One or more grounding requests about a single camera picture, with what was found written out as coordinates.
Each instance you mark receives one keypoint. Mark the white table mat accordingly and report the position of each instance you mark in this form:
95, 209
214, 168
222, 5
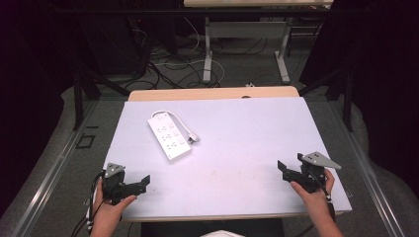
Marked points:
237, 158

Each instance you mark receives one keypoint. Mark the black floor socket frame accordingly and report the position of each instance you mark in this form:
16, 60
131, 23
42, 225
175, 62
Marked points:
85, 141

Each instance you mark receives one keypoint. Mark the person's white clothing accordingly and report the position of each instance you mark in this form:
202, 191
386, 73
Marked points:
222, 234

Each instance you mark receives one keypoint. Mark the white power strip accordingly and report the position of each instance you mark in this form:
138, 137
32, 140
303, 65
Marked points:
168, 136

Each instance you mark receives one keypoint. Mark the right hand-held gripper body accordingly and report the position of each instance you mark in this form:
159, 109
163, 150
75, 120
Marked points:
313, 173

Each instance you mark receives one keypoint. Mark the person's left hand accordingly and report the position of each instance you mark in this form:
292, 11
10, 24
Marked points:
108, 214

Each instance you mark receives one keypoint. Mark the person's right hand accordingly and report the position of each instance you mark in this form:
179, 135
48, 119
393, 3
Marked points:
316, 200

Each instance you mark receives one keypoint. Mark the white metal desk frame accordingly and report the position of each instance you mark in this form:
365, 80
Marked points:
208, 56

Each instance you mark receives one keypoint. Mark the black metal stand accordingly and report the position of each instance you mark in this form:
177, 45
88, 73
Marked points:
78, 98
347, 98

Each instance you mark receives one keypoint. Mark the light desk top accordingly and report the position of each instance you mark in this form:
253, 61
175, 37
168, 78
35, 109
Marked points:
257, 3

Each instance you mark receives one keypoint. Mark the aluminium floor rail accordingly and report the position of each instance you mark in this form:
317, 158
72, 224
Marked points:
49, 181
369, 171

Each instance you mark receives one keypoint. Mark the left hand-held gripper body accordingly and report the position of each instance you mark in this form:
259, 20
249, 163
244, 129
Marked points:
113, 189

